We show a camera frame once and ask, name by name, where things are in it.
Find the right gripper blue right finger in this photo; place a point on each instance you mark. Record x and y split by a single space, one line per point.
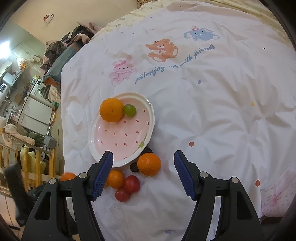
187 172

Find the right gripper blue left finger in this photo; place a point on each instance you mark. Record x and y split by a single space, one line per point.
102 169

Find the small mandarin orange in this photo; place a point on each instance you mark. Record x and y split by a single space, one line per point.
116 179

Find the large orange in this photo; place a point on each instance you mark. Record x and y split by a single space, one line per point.
111 110
149 164

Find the dark plum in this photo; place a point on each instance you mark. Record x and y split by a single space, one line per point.
146 150
133 167

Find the green lime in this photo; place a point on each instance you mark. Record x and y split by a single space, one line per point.
129 110

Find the wooden drying rack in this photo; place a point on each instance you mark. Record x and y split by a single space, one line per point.
31 178

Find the red tomato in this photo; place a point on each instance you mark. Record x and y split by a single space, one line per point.
132 184
122 195

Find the pink strawberry plate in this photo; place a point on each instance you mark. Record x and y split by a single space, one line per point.
128 137

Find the white cabinet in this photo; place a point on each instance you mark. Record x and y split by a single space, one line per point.
36 111

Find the white cartoon bed sheet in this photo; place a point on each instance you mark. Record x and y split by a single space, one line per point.
222 84

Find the pile of clothes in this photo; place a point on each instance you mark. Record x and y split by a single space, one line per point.
58 53

